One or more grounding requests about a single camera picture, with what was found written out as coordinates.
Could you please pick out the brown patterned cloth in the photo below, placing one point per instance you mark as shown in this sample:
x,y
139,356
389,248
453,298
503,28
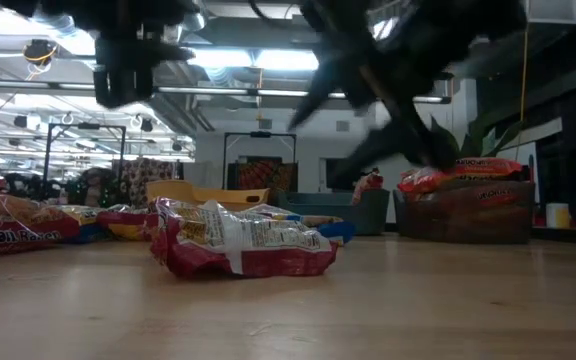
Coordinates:
x,y
143,175

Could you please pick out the red roast beef ramen pack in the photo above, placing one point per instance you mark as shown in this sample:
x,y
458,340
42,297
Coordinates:
x,y
248,245
13,225
128,227
368,182

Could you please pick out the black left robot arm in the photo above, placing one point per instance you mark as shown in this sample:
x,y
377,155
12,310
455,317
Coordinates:
x,y
93,12

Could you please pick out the long ceiling light fixture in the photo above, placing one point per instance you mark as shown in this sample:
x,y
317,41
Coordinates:
x,y
218,91

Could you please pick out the black round ceiling device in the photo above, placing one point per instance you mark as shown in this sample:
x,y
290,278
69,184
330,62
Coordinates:
x,y
39,50

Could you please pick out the orange patterned cloth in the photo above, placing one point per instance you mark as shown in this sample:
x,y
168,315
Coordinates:
x,y
268,175

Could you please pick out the blue shrimp ramen pack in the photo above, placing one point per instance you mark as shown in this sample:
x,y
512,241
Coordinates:
x,y
335,231
85,225

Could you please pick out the green potted plant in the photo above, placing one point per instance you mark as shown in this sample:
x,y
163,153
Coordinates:
x,y
478,137

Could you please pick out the white and yellow cup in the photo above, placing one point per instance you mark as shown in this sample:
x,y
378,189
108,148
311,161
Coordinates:
x,y
558,215

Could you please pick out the teal plastic bin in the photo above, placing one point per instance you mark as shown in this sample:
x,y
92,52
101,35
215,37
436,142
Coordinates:
x,y
363,215

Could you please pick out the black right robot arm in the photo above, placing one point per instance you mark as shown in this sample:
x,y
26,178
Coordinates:
x,y
483,25

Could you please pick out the yellow plastic bin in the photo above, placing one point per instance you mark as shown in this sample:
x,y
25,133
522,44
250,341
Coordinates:
x,y
203,194

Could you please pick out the brown plastic bin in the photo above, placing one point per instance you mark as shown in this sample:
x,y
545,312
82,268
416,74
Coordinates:
x,y
458,220

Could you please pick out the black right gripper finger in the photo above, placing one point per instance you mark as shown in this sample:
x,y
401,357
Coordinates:
x,y
378,155
320,100

